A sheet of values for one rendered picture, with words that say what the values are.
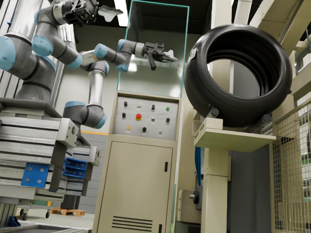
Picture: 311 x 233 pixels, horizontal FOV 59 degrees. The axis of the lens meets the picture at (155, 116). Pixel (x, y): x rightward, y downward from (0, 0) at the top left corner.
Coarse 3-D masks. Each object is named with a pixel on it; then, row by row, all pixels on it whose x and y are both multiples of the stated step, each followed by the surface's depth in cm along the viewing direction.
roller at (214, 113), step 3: (213, 108) 147; (210, 111) 147; (213, 111) 146; (216, 111) 146; (210, 114) 147; (213, 114) 145; (216, 114) 145; (210, 117) 150; (213, 117) 148; (204, 120) 162
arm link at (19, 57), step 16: (32, 0) 114; (16, 16) 111; (32, 16) 114; (16, 32) 108; (32, 32) 114; (0, 48) 103; (16, 48) 105; (0, 64) 103; (16, 64) 106; (32, 64) 111
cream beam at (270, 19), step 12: (264, 0) 181; (276, 0) 165; (288, 0) 164; (264, 12) 178; (276, 12) 174; (288, 12) 173; (252, 24) 200; (264, 24) 186; (276, 24) 184; (276, 36) 196
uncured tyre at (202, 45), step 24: (240, 24) 161; (216, 48) 184; (240, 48) 184; (264, 48) 172; (192, 72) 152; (264, 72) 181; (288, 72) 151; (192, 96) 161; (216, 96) 145; (264, 96) 145; (240, 120) 152
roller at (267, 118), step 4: (264, 116) 146; (268, 116) 146; (260, 120) 150; (264, 120) 146; (268, 120) 146; (252, 124) 161; (256, 124) 155; (260, 124) 152; (264, 124) 150; (248, 128) 167; (252, 128) 161; (256, 128) 158; (244, 132) 173; (248, 132) 168; (252, 132) 165
